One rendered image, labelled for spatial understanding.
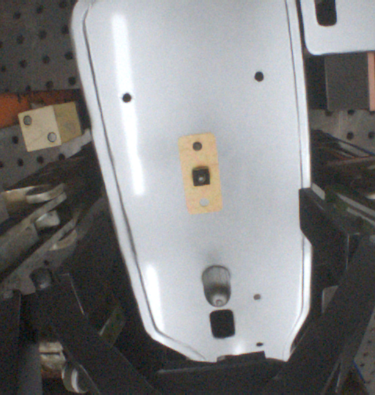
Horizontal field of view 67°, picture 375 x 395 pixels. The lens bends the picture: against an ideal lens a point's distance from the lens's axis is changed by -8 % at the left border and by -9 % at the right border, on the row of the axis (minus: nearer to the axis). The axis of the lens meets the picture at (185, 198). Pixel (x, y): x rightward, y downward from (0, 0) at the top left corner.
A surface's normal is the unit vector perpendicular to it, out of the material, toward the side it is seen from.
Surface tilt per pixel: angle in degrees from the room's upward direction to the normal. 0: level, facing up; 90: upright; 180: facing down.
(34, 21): 0
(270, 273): 0
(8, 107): 90
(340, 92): 0
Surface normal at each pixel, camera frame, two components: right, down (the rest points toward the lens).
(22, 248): 0.97, -0.09
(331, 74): -0.02, 0.34
